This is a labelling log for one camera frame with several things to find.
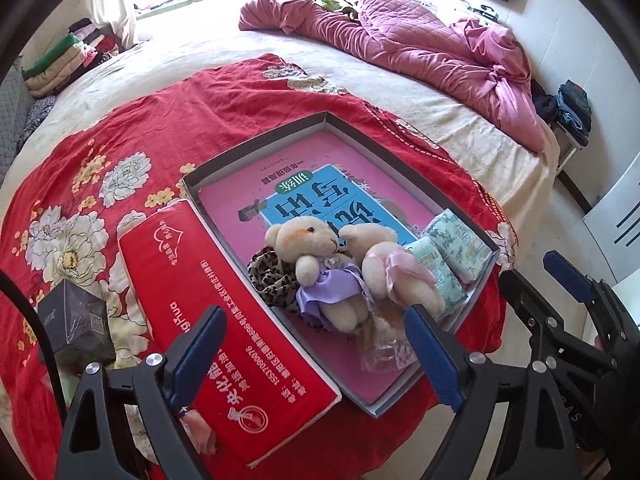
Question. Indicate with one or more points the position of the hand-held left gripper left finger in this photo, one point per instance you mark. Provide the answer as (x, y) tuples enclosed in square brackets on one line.
[(200, 350)]

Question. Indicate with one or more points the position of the pink and blue book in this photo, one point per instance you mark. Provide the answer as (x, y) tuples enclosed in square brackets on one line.
[(250, 185)]

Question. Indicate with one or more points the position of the stack of folded clothes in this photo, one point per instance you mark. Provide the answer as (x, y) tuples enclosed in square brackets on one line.
[(65, 60)]

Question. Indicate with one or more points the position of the green cloth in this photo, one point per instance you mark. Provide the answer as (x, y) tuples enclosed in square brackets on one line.
[(340, 2)]

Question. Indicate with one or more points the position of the pink quilt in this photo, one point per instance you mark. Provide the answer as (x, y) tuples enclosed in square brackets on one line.
[(425, 45)]

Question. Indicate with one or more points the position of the black gift box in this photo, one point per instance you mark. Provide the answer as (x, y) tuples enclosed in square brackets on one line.
[(75, 320)]

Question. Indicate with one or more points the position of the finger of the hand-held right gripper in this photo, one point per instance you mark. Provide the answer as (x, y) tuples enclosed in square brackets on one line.
[(525, 305), (570, 277)]

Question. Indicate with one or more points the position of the red tissue pack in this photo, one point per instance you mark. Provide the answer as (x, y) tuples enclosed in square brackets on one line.
[(210, 300)]

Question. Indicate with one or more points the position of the dark garment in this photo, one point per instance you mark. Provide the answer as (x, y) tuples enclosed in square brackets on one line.
[(544, 102)]

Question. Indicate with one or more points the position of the leopard print scarf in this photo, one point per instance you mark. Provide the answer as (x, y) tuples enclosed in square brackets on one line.
[(272, 280)]

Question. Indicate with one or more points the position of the pile of blue jeans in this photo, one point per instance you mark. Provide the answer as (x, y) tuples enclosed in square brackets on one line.
[(575, 107)]

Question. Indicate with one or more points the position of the speckled dark cloth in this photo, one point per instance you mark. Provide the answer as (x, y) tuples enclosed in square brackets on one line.
[(37, 115)]

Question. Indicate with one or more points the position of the teddy bear purple dress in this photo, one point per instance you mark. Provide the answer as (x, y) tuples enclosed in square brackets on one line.
[(310, 240)]

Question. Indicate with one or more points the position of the white slotted chair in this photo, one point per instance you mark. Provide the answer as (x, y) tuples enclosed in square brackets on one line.
[(615, 220)]

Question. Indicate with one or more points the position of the green tissue packet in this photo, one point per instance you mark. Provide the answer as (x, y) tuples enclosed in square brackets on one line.
[(460, 245), (442, 275)]

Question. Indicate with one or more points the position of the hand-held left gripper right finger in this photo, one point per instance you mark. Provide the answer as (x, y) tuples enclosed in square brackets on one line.
[(430, 355)]

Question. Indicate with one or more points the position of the teddy bear pink dress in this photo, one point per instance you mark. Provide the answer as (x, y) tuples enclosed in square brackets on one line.
[(395, 270)]

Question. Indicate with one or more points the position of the grey cardboard box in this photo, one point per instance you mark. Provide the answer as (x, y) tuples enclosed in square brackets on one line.
[(320, 120)]

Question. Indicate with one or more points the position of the red floral blanket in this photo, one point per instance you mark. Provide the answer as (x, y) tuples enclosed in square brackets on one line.
[(100, 150)]

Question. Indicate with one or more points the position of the grey quilted headboard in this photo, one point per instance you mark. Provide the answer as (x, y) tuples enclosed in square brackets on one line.
[(10, 110)]

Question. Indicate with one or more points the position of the beige bed sheet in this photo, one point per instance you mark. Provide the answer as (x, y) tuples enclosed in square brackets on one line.
[(250, 45)]

